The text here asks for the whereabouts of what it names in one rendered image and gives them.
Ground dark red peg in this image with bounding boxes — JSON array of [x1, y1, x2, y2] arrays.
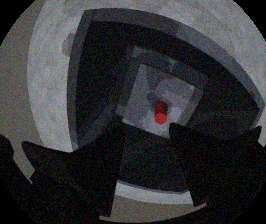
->
[[154, 101, 168, 124]]

